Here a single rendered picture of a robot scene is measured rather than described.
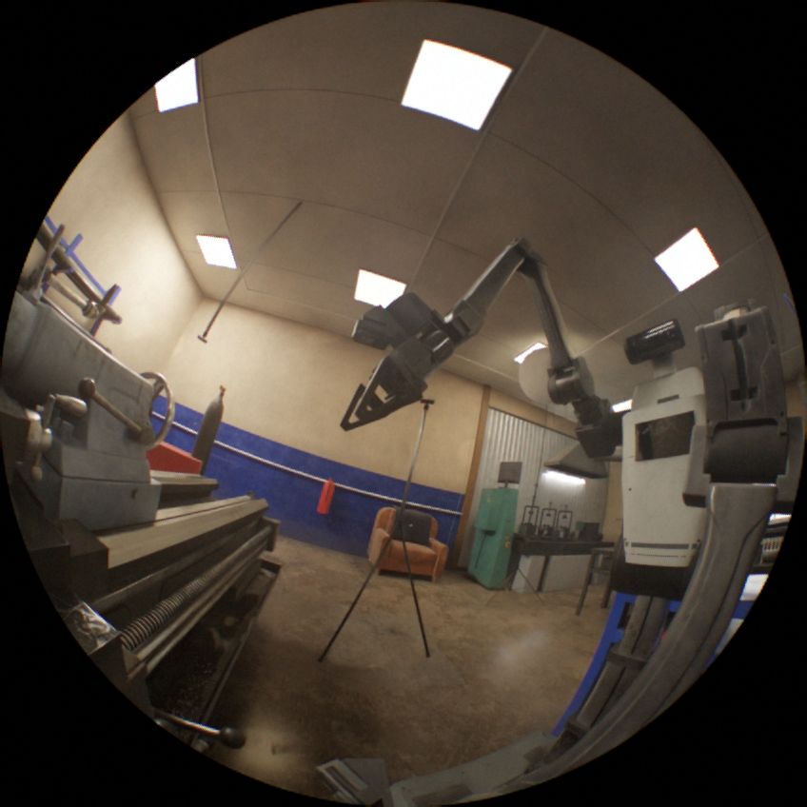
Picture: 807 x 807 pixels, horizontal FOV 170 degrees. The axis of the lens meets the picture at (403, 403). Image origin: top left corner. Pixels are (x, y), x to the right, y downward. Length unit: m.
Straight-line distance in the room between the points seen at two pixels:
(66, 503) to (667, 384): 1.18
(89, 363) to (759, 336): 0.82
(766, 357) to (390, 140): 2.43
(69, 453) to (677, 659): 0.72
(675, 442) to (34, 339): 1.07
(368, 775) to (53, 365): 0.63
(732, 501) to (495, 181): 2.41
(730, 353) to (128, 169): 4.38
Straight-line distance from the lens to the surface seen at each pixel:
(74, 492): 0.58
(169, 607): 0.67
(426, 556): 3.73
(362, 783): 0.32
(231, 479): 4.46
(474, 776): 1.08
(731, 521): 0.23
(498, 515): 4.06
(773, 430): 0.25
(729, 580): 0.23
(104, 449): 0.63
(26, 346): 0.55
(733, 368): 0.25
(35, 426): 0.41
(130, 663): 0.43
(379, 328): 0.40
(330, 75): 2.53
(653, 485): 0.60
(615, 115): 2.46
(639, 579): 0.62
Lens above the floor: 1.11
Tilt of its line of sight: 19 degrees up
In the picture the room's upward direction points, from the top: 14 degrees clockwise
